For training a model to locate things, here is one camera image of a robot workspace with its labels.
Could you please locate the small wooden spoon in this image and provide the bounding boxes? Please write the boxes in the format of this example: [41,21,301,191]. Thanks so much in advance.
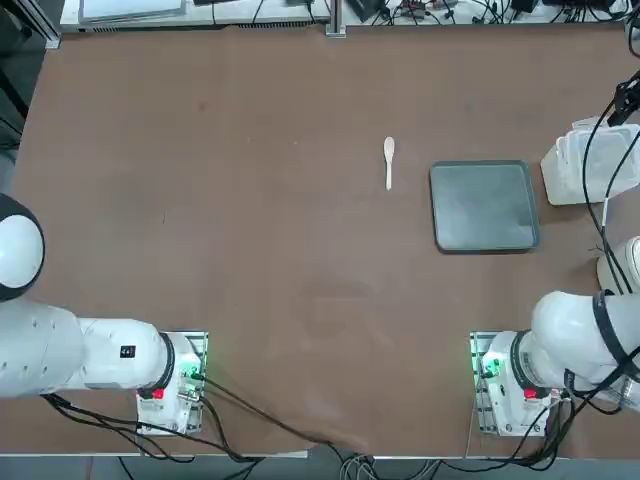
[383,136,398,192]

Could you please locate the black base cable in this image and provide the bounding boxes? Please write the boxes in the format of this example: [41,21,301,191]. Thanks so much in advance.
[39,374,361,464]

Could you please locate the white flat board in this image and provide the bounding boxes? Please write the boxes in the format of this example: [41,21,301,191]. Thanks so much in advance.
[78,0,189,24]

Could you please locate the dark grey rectangular tray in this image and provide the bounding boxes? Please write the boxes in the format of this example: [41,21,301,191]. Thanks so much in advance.
[428,159,542,255]

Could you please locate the black power adapter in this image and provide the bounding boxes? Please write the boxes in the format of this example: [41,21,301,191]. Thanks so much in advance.
[347,0,390,24]

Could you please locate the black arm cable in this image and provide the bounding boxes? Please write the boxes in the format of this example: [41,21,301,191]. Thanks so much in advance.
[581,117,640,296]

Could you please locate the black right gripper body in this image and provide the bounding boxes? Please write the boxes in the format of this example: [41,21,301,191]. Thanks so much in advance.
[615,69,640,109]

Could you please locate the clear plastic container lid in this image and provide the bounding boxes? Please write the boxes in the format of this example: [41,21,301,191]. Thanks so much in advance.
[557,115,640,199]

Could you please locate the small white round bin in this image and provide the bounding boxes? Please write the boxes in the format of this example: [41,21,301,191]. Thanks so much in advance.
[596,234,640,296]

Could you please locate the white rectangular container box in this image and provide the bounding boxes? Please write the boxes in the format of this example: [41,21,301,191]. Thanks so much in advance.
[539,139,640,206]

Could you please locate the aluminium frame post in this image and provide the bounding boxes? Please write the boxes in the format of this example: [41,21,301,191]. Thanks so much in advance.
[324,0,347,37]

